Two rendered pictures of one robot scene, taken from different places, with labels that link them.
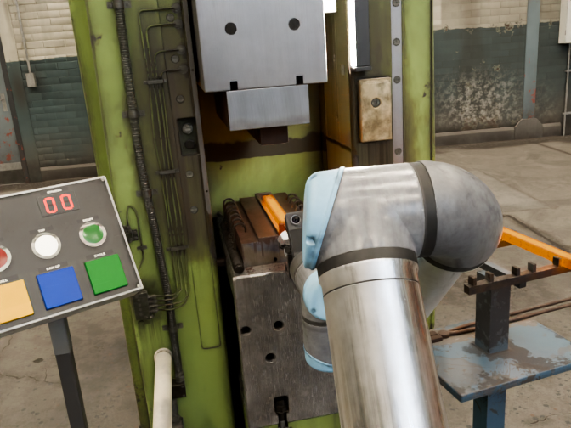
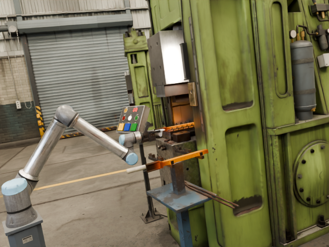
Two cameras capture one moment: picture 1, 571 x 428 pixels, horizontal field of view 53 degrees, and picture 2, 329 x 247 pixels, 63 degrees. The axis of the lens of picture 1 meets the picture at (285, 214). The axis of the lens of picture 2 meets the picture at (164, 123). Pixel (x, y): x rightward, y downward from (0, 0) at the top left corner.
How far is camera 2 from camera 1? 2.39 m
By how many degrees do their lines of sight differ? 78
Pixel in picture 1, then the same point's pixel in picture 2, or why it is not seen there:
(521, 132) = not seen: outside the picture
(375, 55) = (192, 74)
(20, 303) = (121, 127)
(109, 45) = not seen: hidden behind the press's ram
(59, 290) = (126, 127)
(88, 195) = (140, 109)
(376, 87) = (190, 86)
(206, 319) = not seen: hidden behind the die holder
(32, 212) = (131, 111)
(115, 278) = (133, 128)
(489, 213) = (58, 115)
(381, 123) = (193, 99)
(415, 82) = (202, 84)
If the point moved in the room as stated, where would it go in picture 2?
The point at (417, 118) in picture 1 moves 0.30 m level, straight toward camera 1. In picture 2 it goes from (204, 98) to (161, 104)
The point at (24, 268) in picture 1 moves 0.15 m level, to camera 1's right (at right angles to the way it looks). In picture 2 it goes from (125, 121) to (126, 123)
